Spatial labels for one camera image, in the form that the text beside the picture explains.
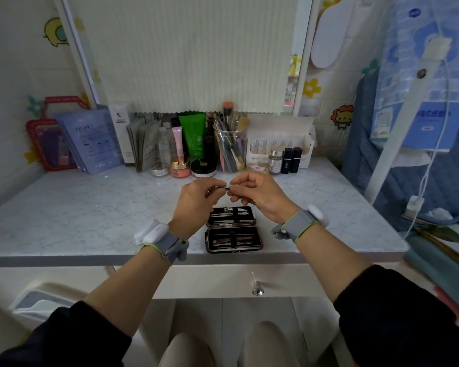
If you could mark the person's left hand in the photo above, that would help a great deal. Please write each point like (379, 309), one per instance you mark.
(193, 206)

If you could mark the person's left forearm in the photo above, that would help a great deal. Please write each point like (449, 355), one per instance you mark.
(132, 284)

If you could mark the black lipstick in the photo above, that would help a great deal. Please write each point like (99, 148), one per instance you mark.
(296, 159)
(286, 161)

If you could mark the white charger plug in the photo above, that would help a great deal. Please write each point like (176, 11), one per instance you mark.
(415, 206)

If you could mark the pile of books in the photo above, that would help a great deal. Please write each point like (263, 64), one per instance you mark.
(443, 256)

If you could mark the dark brown bottle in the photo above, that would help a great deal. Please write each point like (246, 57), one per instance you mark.
(210, 143)

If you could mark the grey left wristband white tracker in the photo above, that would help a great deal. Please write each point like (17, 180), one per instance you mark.
(168, 242)

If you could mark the person's right forearm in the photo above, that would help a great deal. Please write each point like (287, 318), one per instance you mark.
(331, 265)

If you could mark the person's left fingers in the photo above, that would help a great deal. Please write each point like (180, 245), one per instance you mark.
(214, 183)

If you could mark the white plastic bin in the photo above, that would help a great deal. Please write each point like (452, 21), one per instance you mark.
(42, 301)

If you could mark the tall white cosmetic box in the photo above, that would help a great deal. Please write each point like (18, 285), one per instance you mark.
(121, 129)

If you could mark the black open manicure kit case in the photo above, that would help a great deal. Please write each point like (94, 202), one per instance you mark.
(233, 240)

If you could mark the small floral pad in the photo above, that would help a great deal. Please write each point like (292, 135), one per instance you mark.
(257, 168)

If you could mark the pink cosmetic tube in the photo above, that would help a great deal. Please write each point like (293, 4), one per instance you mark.
(178, 149)

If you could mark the black round compact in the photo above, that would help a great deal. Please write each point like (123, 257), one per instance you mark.
(203, 168)

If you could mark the set of metal manicure tools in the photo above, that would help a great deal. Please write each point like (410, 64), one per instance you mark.
(231, 237)

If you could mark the yellow flower wall sticker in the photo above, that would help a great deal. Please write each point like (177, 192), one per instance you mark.
(311, 88)

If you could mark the small metal manicure tool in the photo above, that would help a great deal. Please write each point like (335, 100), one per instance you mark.
(222, 189)

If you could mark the yellow duck wall sticker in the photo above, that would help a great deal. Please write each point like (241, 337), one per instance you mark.
(55, 32)

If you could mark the red transparent cosmetic bag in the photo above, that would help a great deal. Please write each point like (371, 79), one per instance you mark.
(42, 143)

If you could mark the stack of grey sachets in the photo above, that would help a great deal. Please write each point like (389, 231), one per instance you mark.
(143, 145)

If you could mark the person's leg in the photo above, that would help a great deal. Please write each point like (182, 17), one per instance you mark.
(267, 345)
(187, 351)

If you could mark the white slanted pole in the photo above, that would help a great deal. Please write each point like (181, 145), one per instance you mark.
(409, 114)

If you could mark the blue quilted fabric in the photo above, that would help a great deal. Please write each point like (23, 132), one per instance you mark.
(451, 179)

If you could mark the purple face mask packet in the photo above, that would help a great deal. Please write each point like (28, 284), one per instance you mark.
(93, 143)

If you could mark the person's right leg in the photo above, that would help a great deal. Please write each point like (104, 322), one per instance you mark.
(267, 345)

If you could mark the orange lion wall sticker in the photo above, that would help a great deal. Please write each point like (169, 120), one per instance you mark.
(342, 116)

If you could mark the clear brush holder cup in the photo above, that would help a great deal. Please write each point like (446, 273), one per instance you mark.
(229, 156)

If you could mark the grey wristband white tracker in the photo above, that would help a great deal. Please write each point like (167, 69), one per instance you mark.
(168, 242)
(299, 224)

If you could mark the bunch of makeup brushes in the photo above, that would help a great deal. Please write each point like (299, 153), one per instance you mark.
(229, 126)

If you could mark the black right sleeve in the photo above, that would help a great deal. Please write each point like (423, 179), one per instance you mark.
(401, 321)

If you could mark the black sleeve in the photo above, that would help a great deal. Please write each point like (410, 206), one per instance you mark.
(401, 321)
(69, 340)

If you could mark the white framed mirror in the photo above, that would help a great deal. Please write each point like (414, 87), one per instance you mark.
(183, 53)

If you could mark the white table drawer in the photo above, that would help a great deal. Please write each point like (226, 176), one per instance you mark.
(214, 280)

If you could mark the person's left leg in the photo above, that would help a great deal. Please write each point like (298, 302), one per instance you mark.
(187, 351)

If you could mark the blue plastic package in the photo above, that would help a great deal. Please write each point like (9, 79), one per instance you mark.
(449, 103)

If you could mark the green cosmetic tube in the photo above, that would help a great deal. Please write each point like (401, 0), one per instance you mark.
(193, 135)

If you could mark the clear plastic bottle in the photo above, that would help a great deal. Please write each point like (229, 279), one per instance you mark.
(163, 150)

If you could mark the grey right wristband white tracker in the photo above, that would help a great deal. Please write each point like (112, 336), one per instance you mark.
(299, 224)

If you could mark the black left sleeve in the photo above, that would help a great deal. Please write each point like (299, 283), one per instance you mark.
(69, 340)

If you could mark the small glass jar silver cap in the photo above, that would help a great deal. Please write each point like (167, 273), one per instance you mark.
(275, 162)

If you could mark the white oval hanging board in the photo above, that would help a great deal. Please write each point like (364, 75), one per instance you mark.
(332, 32)

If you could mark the person's right hand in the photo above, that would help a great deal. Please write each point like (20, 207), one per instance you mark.
(266, 196)

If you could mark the white open cardboard box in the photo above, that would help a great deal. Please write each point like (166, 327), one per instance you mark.
(279, 133)

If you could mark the silver drawer knob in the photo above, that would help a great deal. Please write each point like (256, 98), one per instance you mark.
(257, 288)

